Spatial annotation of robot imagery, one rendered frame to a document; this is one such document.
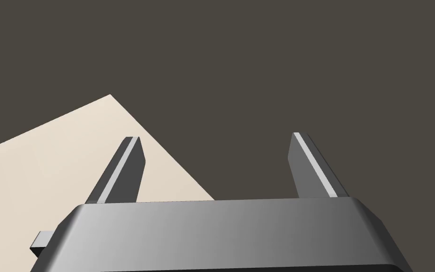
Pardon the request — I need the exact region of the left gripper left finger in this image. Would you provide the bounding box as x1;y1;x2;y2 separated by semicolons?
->
85;136;146;204

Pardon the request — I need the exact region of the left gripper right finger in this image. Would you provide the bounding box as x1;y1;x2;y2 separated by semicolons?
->
287;132;350;199

